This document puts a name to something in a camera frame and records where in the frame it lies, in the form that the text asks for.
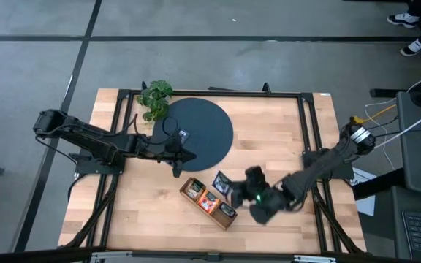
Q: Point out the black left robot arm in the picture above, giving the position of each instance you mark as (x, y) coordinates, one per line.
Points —
(97, 140)

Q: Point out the dark blue blackcurrant tea sachet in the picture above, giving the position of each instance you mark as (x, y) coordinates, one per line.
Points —
(227, 210)
(183, 136)
(221, 182)

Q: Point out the round dark blue placemat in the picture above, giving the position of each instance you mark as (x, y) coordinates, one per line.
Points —
(207, 124)

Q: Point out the wooden three-compartment box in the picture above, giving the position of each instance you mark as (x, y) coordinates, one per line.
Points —
(222, 222)

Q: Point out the silver crossbar bracket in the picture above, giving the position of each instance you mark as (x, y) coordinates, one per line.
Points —
(314, 259)
(112, 255)

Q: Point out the beige vanilla cinnamon tea sachet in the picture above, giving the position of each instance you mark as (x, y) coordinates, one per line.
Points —
(196, 188)

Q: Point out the orange peach tea sachet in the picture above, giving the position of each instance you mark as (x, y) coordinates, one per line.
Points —
(208, 201)

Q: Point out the black desk foot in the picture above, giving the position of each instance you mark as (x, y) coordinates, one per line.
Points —
(386, 93)
(378, 186)

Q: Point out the green potted plant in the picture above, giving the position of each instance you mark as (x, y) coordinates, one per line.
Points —
(155, 100)

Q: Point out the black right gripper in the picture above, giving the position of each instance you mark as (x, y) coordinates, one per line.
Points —
(265, 204)

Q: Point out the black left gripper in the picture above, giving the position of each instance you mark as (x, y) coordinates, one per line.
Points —
(166, 144)

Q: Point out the white paper sheet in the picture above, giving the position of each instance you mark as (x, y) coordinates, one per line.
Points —
(367, 206)

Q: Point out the black metal table frame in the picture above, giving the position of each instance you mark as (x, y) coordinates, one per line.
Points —
(124, 94)

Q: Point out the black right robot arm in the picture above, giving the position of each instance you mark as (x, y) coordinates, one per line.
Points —
(324, 164)

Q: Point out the person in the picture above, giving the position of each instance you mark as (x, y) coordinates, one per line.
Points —
(402, 20)

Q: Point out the dark grey desk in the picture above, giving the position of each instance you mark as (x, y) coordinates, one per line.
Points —
(419, 164)

